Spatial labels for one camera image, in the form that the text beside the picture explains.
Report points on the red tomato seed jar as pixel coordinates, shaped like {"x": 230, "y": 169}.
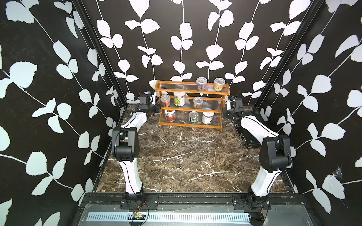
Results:
{"x": 170, "y": 115}

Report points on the clear jar yellow label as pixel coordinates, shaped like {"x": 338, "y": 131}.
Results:
{"x": 219, "y": 84}

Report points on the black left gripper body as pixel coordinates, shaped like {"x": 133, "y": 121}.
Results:
{"x": 153, "y": 108}

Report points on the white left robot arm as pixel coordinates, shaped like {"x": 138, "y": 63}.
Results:
{"x": 126, "y": 147}

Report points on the black flat case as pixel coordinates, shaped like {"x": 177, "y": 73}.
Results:
{"x": 250, "y": 128}

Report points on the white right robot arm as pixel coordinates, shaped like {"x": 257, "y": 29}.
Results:
{"x": 275, "y": 150}

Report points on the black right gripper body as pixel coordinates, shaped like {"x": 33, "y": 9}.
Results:
{"x": 228, "y": 113}

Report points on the clear jar purple seeds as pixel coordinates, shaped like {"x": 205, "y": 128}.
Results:
{"x": 201, "y": 83}

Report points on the orange three-tier shelf rack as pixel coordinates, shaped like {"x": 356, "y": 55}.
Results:
{"x": 214, "y": 105}

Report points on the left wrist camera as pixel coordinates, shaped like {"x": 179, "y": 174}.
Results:
{"x": 150, "y": 98}

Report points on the small green circuit board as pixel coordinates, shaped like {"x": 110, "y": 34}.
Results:
{"x": 137, "y": 216}

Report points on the white green label jar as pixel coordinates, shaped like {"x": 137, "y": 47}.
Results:
{"x": 179, "y": 98}

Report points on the green vegetable tin can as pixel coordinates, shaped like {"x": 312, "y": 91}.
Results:
{"x": 193, "y": 117}

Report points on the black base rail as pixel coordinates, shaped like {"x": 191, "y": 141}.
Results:
{"x": 153, "y": 201}

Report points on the small clear seed jar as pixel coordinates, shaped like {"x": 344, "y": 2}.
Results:
{"x": 198, "y": 102}

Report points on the white text label jar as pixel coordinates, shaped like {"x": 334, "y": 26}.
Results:
{"x": 207, "y": 118}

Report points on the white slotted cable duct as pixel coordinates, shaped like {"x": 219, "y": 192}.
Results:
{"x": 178, "y": 217}

